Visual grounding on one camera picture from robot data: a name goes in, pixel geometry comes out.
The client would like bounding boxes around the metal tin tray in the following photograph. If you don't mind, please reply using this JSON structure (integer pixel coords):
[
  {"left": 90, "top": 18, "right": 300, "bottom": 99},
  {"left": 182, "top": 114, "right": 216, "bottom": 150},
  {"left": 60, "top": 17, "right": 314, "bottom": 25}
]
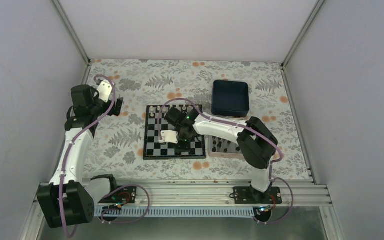
[{"left": 207, "top": 135, "right": 245, "bottom": 161}]

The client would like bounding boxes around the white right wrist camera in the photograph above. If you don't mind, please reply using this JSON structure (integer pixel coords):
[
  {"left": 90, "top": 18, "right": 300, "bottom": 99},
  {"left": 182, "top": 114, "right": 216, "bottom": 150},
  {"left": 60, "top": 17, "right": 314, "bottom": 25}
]
[{"left": 158, "top": 130, "right": 179, "bottom": 144}]

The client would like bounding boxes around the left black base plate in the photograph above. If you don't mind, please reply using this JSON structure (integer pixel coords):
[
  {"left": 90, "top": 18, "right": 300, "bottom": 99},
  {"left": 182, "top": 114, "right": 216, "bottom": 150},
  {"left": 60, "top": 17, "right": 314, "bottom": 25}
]
[{"left": 98, "top": 186, "right": 137, "bottom": 208}]

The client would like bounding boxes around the dark blue tin lid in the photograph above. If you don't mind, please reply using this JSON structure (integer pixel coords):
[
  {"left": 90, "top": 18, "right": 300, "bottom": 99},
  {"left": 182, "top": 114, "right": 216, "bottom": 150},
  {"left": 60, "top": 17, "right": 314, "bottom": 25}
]
[{"left": 211, "top": 80, "right": 250, "bottom": 118}]

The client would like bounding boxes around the floral patterned table mat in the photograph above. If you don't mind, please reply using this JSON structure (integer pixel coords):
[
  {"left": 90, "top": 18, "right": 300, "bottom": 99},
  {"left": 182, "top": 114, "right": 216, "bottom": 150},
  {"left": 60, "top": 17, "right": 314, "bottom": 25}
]
[{"left": 83, "top": 59, "right": 310, "bottom": 188}]

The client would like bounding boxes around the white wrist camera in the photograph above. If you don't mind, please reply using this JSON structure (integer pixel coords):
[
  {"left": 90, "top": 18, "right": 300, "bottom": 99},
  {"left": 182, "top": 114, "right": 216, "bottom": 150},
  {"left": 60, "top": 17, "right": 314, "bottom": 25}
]
[
  {"left": 158, "top": 130, "right": 179, "bottom": 144},
  {"left": 96, "top": 80, "right": 113, "bottom": 103}
]

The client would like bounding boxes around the white chess piece row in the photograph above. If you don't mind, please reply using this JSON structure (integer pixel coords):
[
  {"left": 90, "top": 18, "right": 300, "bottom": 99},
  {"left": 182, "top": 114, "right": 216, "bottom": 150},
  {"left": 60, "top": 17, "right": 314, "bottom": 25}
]
[{"left": 146, "top": 104, "right": 195, "bottom": 119}]

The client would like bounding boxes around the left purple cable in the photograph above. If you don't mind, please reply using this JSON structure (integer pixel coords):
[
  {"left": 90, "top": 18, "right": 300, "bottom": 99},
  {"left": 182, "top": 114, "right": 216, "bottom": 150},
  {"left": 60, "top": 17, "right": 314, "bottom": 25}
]
[{"left": 58, "top": 74, "right": 117, "bottom": 239}]

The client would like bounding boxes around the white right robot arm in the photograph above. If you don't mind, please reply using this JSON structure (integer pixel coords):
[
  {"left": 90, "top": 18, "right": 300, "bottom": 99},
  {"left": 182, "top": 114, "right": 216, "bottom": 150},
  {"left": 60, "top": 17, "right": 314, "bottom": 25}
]
[{"left": 156, "top": 106, "right": 283, "bottom": 204}]

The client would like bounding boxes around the black white chessboard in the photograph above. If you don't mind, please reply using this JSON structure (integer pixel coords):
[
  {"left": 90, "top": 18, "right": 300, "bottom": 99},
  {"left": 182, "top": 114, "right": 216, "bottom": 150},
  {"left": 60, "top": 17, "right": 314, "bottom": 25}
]
[{"left": 143, "top": 104, "right": 207, "bottom": 161}]

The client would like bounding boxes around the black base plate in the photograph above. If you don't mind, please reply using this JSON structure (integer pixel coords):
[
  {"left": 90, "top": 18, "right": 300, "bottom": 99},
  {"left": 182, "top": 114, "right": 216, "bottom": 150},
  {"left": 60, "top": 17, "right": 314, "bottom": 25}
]
[
  {"left": 229, "top": 186, "right": 283, "bottom": 205},
  {"left": 98, "top": 186, "right": 137, "bottom": 208}
]

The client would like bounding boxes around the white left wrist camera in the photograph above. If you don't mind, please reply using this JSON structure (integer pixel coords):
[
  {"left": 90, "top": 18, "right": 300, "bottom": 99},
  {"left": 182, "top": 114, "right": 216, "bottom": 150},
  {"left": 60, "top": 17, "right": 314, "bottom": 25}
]
[{"left": 96, "top": 80, "right": 113, "bottom": 103}]

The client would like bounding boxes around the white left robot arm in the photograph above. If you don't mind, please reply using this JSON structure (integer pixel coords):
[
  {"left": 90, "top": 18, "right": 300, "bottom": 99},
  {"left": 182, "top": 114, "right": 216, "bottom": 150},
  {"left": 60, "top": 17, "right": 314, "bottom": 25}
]
[{"left": 36, "top": 80, "right": 123, "bottom": 229}]

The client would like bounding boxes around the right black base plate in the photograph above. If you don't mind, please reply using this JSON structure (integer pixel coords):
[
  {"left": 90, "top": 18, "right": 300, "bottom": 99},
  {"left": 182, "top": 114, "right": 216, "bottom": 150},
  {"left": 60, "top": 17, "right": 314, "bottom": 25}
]
[{"left": 229, "top": 186, "right": 283, "bottom": 205}]

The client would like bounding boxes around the aluminium rail frame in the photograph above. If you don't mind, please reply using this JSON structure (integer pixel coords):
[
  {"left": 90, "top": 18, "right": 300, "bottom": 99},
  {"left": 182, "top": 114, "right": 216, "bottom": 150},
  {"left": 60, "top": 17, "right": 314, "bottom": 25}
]
[{"left": 32, "top": 178, "right": 333, "bottom": 208}]

